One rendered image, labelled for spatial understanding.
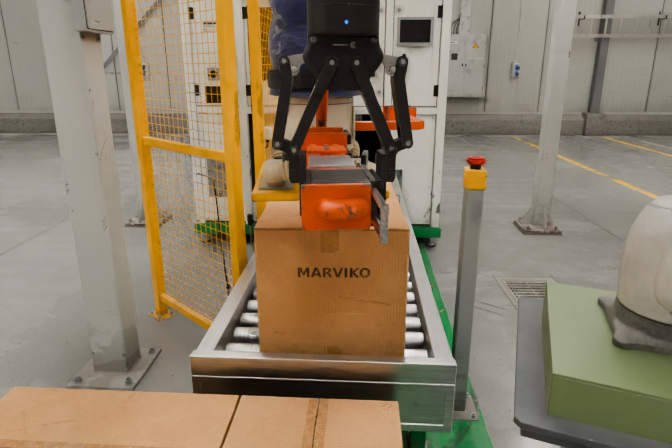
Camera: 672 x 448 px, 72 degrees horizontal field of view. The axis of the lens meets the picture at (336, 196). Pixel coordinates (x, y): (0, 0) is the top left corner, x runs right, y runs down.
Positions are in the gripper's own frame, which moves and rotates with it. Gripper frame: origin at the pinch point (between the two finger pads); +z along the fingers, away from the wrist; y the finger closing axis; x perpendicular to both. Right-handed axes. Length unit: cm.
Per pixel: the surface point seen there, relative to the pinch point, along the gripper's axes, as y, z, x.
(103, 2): 80, -37, -144
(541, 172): -191, 69, -315
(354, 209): -0.8, 0.5, 6.2
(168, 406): 38, 67, -48
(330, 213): 1.7, 0.9, 6.2
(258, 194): 13.9, 11.9, -42.6
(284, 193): 8.5, 11.8, -42.7
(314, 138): 2.5, -1.5, -30.3
